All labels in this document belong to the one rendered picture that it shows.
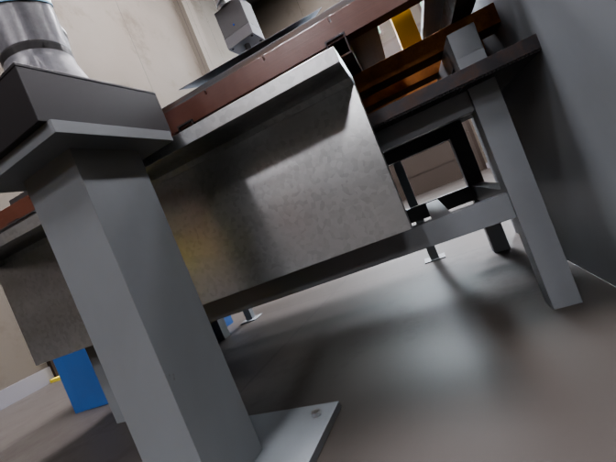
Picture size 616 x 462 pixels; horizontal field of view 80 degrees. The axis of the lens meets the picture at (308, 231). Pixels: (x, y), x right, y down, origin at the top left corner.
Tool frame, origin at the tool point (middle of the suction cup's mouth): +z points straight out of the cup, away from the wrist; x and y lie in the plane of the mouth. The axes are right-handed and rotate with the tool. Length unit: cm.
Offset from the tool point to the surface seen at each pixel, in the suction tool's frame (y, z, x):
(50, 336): 93, 49, 24
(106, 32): 294, -275, -276
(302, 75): -19.1, 20.1, 25.6
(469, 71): -46, 29, 3
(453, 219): -32, 59, -2
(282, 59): -10.2, 6.9, 6.6
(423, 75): -37, 18, -33
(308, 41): -17.4, 6.4, 5.6
